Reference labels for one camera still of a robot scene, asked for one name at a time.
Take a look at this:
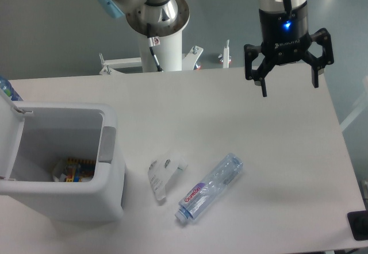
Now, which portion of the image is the clear plastic water bottle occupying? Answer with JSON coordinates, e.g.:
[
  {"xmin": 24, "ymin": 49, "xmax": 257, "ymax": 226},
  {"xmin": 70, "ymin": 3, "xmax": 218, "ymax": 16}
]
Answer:
[{"xmin": 175, "ymin": 153, "xmax": 243, "ymax": 225}]

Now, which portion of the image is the colourful trash in can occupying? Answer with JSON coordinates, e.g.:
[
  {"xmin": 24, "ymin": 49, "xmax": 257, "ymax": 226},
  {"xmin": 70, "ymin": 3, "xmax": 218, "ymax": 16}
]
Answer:
[{"xmin": 52, "ymin": 157, "xmax": 96, "ymax": 183}]

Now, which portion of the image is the blue bottle behind can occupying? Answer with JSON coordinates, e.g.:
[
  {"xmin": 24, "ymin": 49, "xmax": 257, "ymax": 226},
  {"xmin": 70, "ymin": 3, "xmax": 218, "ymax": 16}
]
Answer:
[{"xmin": 0, "ymin": 76, "xmax": 23, "ymax": 101}]

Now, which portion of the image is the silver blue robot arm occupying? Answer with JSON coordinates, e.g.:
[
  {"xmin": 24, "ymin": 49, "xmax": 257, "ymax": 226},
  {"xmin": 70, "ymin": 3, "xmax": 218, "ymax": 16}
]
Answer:
[{"xmin": 99, "ymin": 0, "xmax": 334, "ymax": 97}]

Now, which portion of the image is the white plastic wrapper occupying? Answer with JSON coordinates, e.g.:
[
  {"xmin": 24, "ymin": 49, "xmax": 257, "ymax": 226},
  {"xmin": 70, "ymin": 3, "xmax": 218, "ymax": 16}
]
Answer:
[{"xmin": 147, "ymin": 151, "xmax": 187, "ymax": 202}]

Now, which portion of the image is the black device at table edge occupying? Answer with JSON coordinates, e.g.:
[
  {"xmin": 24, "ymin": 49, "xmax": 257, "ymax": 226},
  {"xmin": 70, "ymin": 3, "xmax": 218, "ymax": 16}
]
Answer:
[{"xmin": 347, "ymin": 210, "xmax": 367, "ymax": 241}]

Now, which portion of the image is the white trash can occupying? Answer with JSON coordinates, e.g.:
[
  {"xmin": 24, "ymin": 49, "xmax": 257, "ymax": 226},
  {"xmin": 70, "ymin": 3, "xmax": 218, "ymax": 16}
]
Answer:
[{"xmin": 1, "ymin": 93, "xmax": 125, "ymax": 222}]

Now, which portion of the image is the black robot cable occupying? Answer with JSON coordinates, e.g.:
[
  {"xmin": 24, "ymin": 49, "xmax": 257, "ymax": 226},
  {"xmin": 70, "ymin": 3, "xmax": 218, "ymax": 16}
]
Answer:
[{"xmin": 145, "ymin": 22, "xmax": 164, "ymax": 73}]

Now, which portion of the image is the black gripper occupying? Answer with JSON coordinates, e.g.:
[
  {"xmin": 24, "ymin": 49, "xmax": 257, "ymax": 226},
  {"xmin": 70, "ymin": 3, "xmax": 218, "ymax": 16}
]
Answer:
[{"xmin": 243, "ymin": 6, "xmax": 335, "ymax": 98}]

